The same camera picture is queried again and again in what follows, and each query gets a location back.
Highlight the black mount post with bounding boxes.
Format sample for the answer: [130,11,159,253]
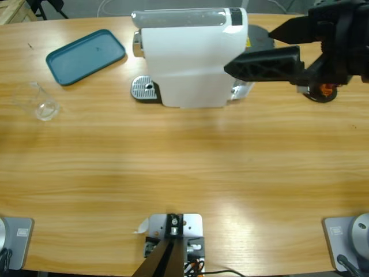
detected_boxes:
[132,213,185,277]

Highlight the black chair legs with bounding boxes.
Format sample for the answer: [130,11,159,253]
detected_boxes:
[27,0,70,21]

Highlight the grey coffee machine lever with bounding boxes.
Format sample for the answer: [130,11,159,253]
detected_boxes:
[131,8,227,29]

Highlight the black base cable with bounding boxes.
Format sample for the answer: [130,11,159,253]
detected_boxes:
[336,253,361,277]
[0,248,14,272]

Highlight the thin black cable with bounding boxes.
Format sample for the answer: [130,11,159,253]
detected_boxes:
[201,269,246,277]

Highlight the white mount block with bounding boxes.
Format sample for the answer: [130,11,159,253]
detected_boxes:
[144,212,206,274]

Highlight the white paper tag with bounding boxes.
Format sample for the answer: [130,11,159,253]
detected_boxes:
[132,218,150,234]

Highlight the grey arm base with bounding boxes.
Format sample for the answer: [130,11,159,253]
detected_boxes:
[0,216,35,271]
[322,212,369,272]

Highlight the clear glass cup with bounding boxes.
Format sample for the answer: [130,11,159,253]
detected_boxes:
[11,81,62,122]

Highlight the orange wires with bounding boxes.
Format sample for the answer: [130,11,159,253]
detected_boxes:
[184,258,205,274]

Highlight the black capsule holder with rods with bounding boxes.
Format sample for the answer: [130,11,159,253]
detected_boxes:
[301,83,338,104]

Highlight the white cable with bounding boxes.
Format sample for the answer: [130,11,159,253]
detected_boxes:
[96,0,145,17]

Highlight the white capsule coffee machine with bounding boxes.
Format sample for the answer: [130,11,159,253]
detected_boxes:
[131,7,249,110]

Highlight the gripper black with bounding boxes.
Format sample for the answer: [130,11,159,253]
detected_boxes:
[224,0,369,93]

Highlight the clear water tank black lid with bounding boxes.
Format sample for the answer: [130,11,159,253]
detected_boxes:
[230,24,275,102]

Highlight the teal plastic tray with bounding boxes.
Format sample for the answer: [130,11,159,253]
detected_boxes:
[45,28,127,87]

